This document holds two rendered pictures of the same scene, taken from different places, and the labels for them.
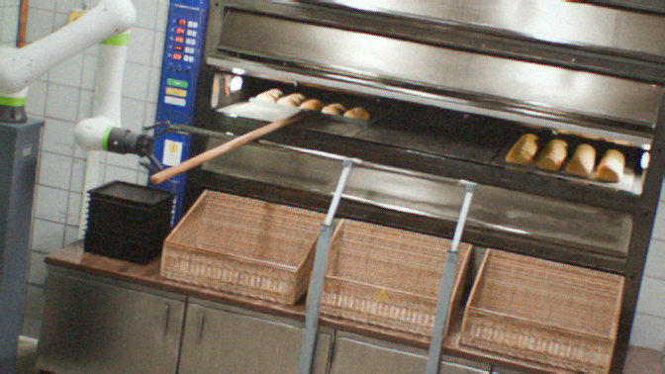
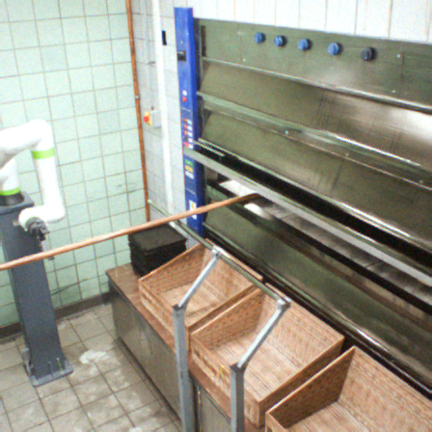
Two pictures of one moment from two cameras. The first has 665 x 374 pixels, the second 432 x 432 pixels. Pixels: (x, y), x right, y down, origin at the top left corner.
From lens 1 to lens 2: 3.68 m
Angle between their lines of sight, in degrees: 46
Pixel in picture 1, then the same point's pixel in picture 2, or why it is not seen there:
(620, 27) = not seen: outside the picture
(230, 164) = (217, 224)
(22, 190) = (22, 245)
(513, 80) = (370, 194)
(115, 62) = (40, 171)
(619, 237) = not seen: outside the picture
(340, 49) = (259, 148)
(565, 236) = (415, 363)
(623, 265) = not seen: outside the picture
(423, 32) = (305, 137)
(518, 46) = (373, 160)
